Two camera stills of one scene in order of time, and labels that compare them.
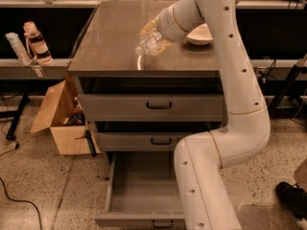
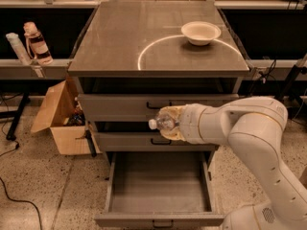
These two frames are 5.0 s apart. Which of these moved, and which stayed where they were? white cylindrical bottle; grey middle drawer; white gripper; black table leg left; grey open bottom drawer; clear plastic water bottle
Moved: clear plastic water bottle; white gripper
Stayed: black table leg left; grey open bottom drawer; grey middle drawer; white cylindrical bottle
